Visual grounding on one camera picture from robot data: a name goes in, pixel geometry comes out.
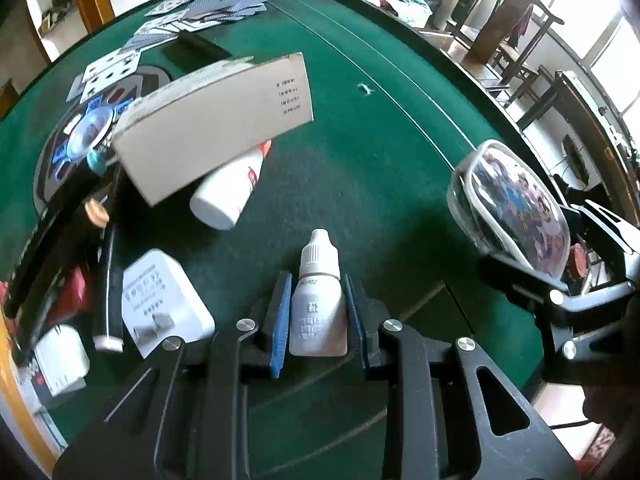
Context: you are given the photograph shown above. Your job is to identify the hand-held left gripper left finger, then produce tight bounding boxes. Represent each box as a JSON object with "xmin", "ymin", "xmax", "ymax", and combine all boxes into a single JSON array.
[{"xmin": 52, "ymin": 270, "xmax": 293, "ymax": 480}]

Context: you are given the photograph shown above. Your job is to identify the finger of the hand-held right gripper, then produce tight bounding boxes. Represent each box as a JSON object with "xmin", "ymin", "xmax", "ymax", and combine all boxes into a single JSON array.
[
  {"xmin": 565, "ymin": 200, "xmax": 640, "ymax": 286},
  {"xmin": 479, "ymin": 254, "xmax": 638, "ymax": 383}
]

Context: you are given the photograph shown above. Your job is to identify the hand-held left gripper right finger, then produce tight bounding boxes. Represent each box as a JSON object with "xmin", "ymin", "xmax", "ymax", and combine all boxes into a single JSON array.
[{"xmin": 345, "ymin": 272, "xmax": 581, "ymax": 480}]

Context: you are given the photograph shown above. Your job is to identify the small white dropper bottle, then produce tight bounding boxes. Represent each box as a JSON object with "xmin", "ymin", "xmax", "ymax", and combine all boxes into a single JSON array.
[{"xmin": 290, "ymin": 229, "xmax": 349, "ymax": 359}]

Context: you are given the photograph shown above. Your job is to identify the clear white-framed goggles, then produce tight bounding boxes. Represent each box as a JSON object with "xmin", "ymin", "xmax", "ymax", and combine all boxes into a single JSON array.
[{"xmin": 450, "ymin": 139, "xmax": 572, "ymax": 279}]

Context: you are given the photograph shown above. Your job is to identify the white bottle with red label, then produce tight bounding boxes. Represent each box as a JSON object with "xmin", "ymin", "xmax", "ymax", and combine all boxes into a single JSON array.
[{"xmin": 190, "ymin": 140, "xmax": 273, "ymax": 231}]

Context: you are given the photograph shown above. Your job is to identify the black rod with white end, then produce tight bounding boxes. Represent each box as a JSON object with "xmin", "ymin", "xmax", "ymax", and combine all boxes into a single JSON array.
[{"xmin": 92, "ymin": 220, "xmax": 124, "ymax": 352}]

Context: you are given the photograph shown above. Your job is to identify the red foil packet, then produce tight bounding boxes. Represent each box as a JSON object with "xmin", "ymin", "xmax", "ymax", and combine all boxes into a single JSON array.
[{"xmin": 60, "ymin": 265, "xmax": 94, "ymax": 323}]

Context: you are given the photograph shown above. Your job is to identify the white medicine box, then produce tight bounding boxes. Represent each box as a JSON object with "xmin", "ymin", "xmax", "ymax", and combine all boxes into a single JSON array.
[{"xmin": 111, "ymin": 52, "xmax": 315, "ymax": 207}]

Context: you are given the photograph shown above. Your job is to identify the dark wooden side table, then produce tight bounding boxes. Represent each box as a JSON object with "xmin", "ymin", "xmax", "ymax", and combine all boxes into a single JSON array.
[{"xmin": 517, "ymin": 67, "xmax": 640, "ymax": 233}]

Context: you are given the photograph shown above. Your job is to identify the white power adapter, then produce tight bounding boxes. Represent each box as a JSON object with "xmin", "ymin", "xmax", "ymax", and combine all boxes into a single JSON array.
[{"xmin": 121, "ymin": 249, "xmax": 217, "ymax": 359}]

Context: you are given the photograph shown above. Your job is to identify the wooden chair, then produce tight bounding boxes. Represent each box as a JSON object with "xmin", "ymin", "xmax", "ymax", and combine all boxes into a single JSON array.
[{"xmin": 487, "ymin": 42, "xmax": 545, "ymax": 107}]

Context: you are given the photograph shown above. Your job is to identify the tan round cap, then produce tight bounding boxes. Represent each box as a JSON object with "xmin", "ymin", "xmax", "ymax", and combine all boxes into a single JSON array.
[{"xmin": 82, "ymin": 199, "xmax": 110, "ymax": 229}]

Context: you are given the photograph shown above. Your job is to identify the white and black carton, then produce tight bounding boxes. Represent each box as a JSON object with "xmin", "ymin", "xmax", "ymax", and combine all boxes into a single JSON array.
[{"xmin": 15, "ymin": 324, "xmax": 92, "ymax": 411}]

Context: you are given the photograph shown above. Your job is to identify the wooden armchair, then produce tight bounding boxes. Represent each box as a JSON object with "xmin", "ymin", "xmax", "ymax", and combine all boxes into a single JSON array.
[{"xmin": 451, "ymin": 0, "xmax": 565, "ymax": 64}]

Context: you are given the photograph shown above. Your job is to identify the round table control panel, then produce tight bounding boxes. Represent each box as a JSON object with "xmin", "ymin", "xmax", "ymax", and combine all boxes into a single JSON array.
[{"xmin": 32, "ymin": 62, "xmax": 173, "ymax": 211}]

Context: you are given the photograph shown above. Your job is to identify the pile of playing cards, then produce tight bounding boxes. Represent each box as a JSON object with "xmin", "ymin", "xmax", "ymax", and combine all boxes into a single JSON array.
[{"xmin": 67, "ymin": 0, "xmax": 311, "ymax": 103}]

